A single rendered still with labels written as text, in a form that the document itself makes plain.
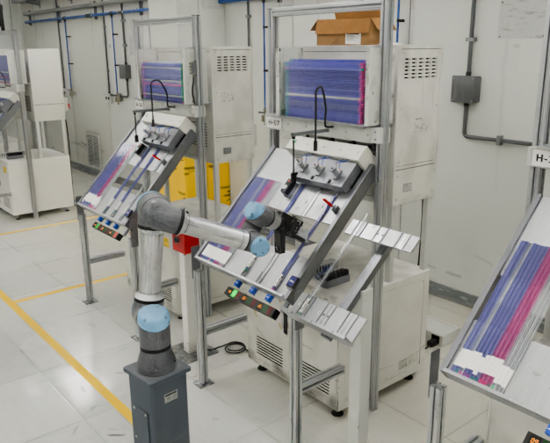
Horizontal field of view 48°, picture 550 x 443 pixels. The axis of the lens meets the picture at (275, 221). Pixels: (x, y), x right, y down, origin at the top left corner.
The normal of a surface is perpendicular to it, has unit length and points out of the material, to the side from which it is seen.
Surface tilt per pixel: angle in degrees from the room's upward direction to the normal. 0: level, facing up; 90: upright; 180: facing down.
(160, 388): 90
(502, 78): 90
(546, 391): 44
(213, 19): 90
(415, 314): 90
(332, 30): 80
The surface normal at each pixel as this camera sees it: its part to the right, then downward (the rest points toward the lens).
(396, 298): 0.64, 0.20
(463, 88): -0.77, 0.18
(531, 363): -0.54, -0.56
